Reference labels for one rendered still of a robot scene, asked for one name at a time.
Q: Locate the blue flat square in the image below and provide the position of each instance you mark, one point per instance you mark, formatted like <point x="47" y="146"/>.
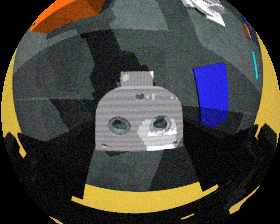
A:
<point x="211" y="88"/>

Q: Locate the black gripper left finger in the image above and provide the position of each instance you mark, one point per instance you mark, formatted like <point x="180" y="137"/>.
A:
<point x="66" y="157"/>

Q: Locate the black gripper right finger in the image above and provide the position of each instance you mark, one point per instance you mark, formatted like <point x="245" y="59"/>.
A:
<point x="212" y="151"/>

